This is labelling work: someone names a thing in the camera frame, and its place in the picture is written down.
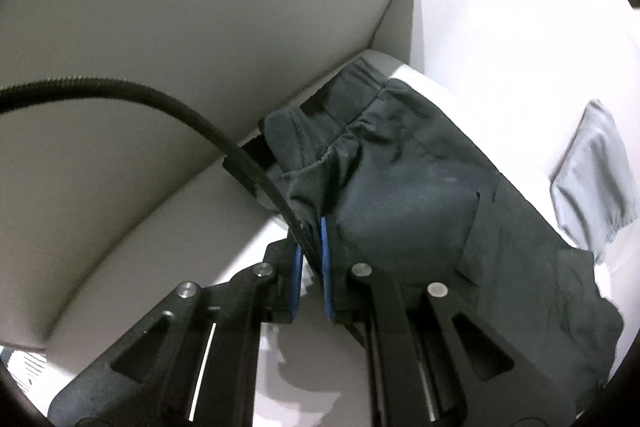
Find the dark grey pants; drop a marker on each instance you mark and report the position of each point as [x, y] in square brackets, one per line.
[400, 187]

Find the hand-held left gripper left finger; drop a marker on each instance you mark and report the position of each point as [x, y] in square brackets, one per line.
[296, 278]

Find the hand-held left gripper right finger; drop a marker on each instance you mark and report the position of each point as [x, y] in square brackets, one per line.
[327, 278]

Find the striped cloth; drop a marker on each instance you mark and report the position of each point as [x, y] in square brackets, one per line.
[25, 363]

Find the light grey cloth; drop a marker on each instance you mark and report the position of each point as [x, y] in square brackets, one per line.
[590, 187]

